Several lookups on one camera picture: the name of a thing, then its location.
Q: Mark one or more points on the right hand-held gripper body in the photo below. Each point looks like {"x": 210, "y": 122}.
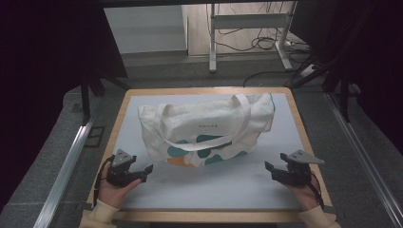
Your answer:
{"x": 299, "y": 169}

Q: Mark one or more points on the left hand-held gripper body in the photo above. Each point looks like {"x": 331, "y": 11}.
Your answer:
{"x": 122, "y": 164}

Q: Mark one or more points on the white canvas tote bag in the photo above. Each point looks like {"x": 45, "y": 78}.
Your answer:
{"x": 202, "y": 126}

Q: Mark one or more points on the person's right hand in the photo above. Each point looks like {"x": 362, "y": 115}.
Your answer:
{"x": 303, "y": 194}

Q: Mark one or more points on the person's left hand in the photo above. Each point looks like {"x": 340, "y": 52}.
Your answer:
{"x": 114, "y": 191}

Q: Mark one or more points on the black floor plate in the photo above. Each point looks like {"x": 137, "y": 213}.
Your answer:
{"x": 94, "y": 136}

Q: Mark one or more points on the black stand leg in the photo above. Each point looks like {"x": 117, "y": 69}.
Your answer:
{"x": 344, "y": 101}
{"x": 85, "y": 101}

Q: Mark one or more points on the white power strip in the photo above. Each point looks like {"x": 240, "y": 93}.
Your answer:
{"x": 309, "y": 70}

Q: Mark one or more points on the black curtain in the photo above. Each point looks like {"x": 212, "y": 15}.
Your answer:
{"x": 41, "y": 79}
{"x": 364, "y": 57}

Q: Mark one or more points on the aluminium rail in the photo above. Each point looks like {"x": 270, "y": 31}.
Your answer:
{"x": 63, "y": 177}
{"x": 364, "y": 152}

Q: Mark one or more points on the white metal desk frame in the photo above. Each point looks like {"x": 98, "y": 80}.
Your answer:
{"x": 247, "y": 21}

